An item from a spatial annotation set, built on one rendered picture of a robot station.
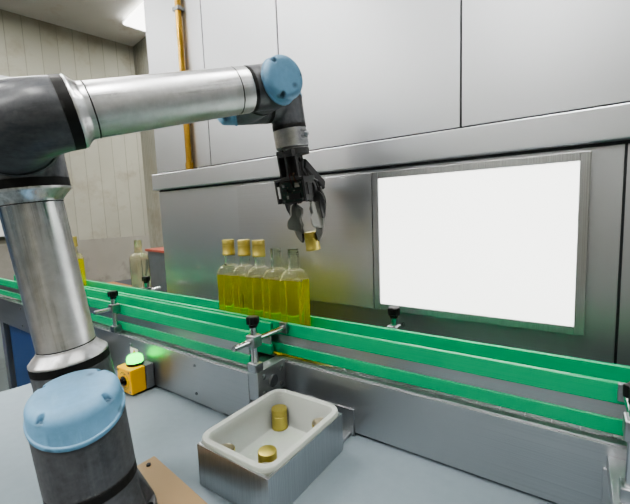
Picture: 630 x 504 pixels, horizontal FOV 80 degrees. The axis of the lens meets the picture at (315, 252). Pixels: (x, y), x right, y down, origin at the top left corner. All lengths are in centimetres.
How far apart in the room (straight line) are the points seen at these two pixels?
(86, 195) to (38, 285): 674
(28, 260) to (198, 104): 35
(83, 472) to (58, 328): 22
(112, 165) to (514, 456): 734
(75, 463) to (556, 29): 104
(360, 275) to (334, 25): 64
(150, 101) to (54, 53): 721
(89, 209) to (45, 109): 686
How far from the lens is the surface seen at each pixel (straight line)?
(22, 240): 71
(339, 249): 99
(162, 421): 104
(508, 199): 85
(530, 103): 89
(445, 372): 77
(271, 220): 112
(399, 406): 81
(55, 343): 72
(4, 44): 768
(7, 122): 59
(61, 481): 64
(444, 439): 81
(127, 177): 767
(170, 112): 62
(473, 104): 91
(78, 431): 60
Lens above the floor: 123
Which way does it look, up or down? 6 degrees down
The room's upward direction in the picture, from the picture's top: 2 degrees counter-clockwise
